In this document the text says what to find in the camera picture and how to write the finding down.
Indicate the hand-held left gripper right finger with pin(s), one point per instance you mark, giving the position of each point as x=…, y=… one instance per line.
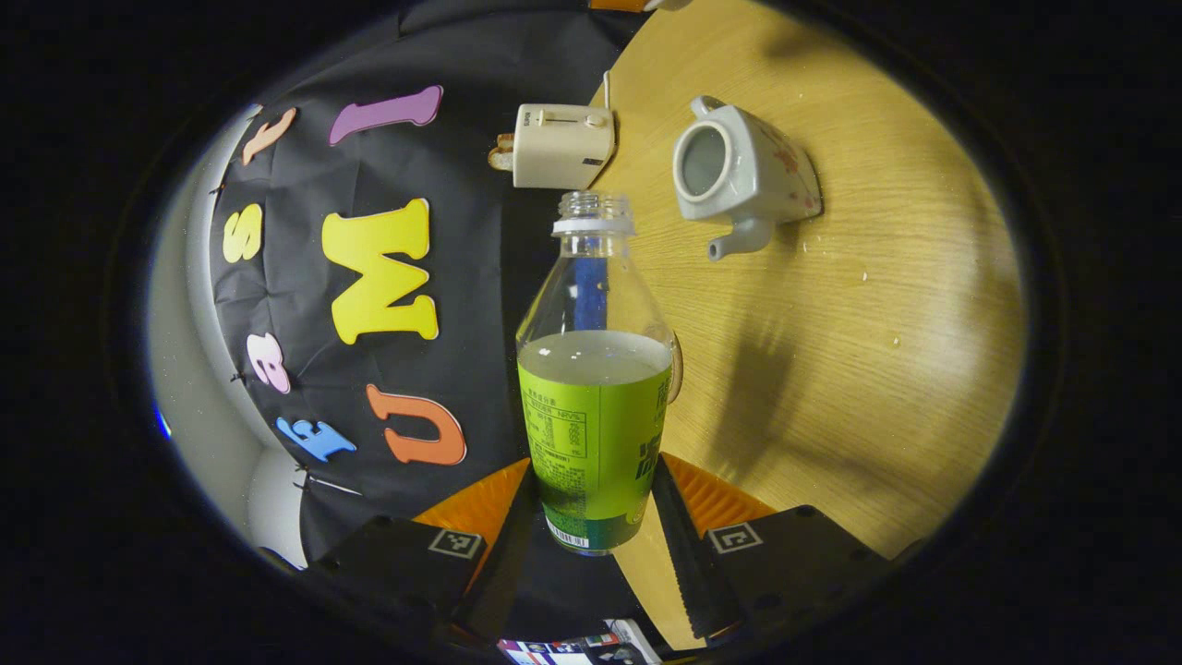
x=688, y=573

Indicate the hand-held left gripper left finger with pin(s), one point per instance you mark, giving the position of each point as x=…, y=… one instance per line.
x=503, y=573

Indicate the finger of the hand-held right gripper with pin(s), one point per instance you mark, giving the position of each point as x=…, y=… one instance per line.
x=617, y=4

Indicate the green label water bottle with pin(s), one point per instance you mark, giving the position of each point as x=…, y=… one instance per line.
x=591, y=434

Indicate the white teacup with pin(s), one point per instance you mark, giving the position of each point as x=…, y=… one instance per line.
x=757, y=175

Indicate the white toaster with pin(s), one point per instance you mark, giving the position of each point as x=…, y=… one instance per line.
x=563, y=148

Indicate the brown bread slice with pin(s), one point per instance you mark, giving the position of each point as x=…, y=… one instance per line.
x=505, y=142

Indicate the light bread slice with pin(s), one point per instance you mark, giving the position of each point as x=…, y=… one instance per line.
x=500, y=162

